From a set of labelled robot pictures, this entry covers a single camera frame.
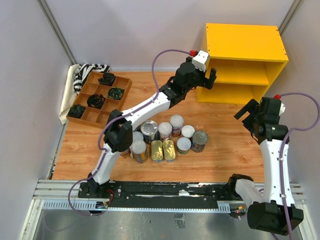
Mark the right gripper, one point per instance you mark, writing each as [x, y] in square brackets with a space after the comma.
[249, 107]

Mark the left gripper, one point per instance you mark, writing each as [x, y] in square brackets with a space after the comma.
[208, 83]

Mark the yellow shelf cabinet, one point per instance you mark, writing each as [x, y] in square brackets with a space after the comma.
[247, 58]

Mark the red white can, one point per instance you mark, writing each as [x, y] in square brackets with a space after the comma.
[165, 131]
[176, 122]

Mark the blue yellow can white lid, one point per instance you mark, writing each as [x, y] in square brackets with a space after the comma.
[139, 151]

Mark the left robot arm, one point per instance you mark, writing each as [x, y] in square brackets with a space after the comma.
[117, 135]

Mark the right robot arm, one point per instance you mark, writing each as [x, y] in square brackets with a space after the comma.
[272, 165]

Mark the gold rectangular tin right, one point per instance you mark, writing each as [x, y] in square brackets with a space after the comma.
[168, 150]

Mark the gold rectangular tin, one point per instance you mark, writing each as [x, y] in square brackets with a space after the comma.
[168, 150]
[157, 151]

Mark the gold rectangular tin left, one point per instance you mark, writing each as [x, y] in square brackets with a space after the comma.
[157, 151]

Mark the rolled green belt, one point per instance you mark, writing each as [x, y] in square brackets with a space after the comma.
[116, 93]

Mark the rolled black belt top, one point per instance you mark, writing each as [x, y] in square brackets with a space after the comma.
[107, 79]

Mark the rolled black belt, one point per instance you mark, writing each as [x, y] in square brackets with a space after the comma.
[107, 79]
[96, 101]

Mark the rolled black belt middle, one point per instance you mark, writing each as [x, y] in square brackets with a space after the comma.
[96, 101]

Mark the wooden divided tray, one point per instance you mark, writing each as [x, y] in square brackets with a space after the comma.
[98, 117]

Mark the striped cloth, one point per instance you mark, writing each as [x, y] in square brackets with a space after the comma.
[83, 71]

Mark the rolled dark belt bottom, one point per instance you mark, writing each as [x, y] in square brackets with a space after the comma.
[76, 111]

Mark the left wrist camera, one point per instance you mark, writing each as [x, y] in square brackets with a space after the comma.
[200, 59]

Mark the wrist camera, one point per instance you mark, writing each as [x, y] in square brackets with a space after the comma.
[281, 105]
[200, 59]

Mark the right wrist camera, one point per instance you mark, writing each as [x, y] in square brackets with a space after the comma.
[281, 105]

